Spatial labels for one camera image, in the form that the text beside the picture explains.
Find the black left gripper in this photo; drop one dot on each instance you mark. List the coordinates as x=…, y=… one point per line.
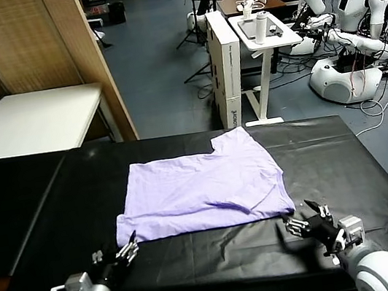
x=112, y=269

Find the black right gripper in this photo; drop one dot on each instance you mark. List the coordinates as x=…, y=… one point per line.
x=324, y=232

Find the purple printed t-shirt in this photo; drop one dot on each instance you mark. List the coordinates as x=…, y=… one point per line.
x=201, y=188

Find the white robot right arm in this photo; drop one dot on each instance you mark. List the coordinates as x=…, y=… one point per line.
x=376, y=271

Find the black table cover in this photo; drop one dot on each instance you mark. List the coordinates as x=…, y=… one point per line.
x=13, y=218
x=234, y=257

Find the white desk table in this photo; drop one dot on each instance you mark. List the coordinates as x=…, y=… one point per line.
x=28, y=123

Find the tall white cardboard box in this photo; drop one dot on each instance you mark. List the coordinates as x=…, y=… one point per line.
x=228, y=73

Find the white side table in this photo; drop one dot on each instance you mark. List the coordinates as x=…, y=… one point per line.
x=291, y=39

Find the white bottle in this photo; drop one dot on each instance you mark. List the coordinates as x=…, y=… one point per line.
x=259, y=28

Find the grey tablet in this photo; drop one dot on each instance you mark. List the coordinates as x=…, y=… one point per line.
x=247, y=30

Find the white desk gadget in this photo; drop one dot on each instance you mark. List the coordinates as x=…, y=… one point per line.
x=246, y=8

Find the wooden desk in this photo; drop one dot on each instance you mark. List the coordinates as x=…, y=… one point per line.
x=33, y=41

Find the white round base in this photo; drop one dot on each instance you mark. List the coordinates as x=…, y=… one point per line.
x=194, y=20

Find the black monitor tripod stand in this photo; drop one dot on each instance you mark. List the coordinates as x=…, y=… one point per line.
x=201, y=5

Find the black trash bin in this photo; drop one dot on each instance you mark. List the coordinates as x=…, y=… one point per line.
x=117, y=13

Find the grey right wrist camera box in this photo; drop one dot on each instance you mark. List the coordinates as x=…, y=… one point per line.
x=351, y=231

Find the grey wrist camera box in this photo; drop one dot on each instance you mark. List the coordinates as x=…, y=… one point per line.
x=74, y=284
x=351, y=231

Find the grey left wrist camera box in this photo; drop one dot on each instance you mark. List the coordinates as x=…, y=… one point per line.
x=74, y=284

